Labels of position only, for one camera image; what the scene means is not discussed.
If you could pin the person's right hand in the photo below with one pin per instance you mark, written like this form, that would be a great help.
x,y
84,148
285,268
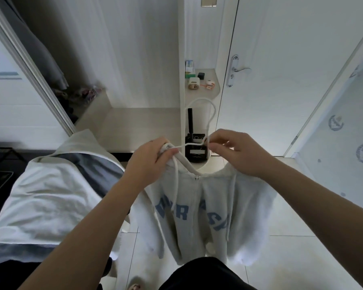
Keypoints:
x,y
242,154

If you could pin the person's left hand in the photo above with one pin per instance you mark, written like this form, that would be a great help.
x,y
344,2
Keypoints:
x,y
148,166

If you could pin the white hoodie with blue letters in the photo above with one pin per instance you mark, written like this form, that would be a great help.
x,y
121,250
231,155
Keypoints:
x,y
212,214

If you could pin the grey striped zip hoodie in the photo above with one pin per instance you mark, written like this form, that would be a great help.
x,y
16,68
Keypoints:
x,y
39,45

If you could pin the person's right forearm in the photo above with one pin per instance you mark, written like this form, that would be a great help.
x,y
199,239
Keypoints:
x,y
326,208

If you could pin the person's left forearm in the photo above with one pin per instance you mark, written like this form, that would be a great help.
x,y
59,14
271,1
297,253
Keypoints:
x,y
84,238

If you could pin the person's dark shirt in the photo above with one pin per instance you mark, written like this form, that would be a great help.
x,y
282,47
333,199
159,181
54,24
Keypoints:
x,y
205,274

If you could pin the black box device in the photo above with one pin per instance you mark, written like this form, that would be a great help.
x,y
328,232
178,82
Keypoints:
x,y
196,151

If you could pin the rounded corner shelf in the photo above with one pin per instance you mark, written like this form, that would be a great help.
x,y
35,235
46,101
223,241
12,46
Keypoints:
x,y
202,99

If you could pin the small pink ornament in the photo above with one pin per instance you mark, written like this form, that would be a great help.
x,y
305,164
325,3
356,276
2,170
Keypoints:
x,y
210,84

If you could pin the small black item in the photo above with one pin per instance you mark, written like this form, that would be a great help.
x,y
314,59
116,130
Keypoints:
x,y
200,76

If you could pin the dark fabric pile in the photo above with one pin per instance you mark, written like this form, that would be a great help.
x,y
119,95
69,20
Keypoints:
x,y
81,99

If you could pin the small white blue box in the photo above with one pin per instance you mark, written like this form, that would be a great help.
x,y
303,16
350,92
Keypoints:
x,y
189,66

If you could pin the white door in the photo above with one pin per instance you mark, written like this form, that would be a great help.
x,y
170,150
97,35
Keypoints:
x,y
290,63

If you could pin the beige switch plate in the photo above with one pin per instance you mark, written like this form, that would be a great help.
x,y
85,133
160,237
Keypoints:
x,y
209,1

